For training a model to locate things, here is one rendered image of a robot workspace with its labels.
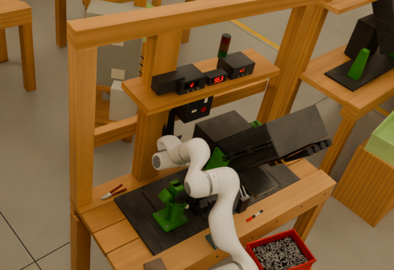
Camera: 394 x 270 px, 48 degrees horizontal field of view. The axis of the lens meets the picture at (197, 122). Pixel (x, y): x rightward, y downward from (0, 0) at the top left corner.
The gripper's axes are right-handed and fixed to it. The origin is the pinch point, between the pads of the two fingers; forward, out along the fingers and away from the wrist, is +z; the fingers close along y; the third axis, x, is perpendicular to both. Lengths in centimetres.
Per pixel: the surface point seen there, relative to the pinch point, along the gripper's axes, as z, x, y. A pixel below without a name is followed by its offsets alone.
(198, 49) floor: 238, 224, 129
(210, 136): 11.5, 3.6, 9.0
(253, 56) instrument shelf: 44, -9, 52
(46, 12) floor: 104, 355, 205
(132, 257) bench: -38, 21, -45
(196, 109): -3.1, -3.4, 23.6
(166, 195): -23.9, 5.7, -17.5
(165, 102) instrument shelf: -26.6, -7.1, 27.4
